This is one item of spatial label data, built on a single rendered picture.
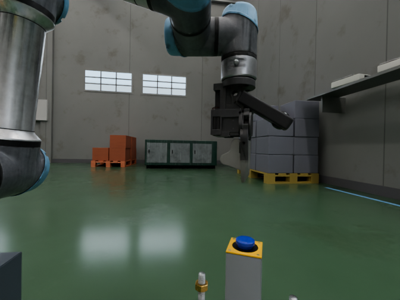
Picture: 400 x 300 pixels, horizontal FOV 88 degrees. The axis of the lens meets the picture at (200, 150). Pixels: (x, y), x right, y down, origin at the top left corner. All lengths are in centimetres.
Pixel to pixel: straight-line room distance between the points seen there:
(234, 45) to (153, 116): 675
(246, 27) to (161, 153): 488
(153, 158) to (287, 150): 315
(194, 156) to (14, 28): 489
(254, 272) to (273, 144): 300
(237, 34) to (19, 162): 52
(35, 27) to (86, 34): 769
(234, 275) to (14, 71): 61
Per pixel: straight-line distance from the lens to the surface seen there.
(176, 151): 526
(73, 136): 765
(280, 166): 346
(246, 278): 49
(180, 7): 36
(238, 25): 48
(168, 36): 48
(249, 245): 48
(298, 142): 363
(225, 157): 44
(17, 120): 59
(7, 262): 58
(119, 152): 578
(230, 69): 45
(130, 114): 725
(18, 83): 60
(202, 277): 34
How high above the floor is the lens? 52
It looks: level
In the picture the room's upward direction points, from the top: 1 degrees clockwise
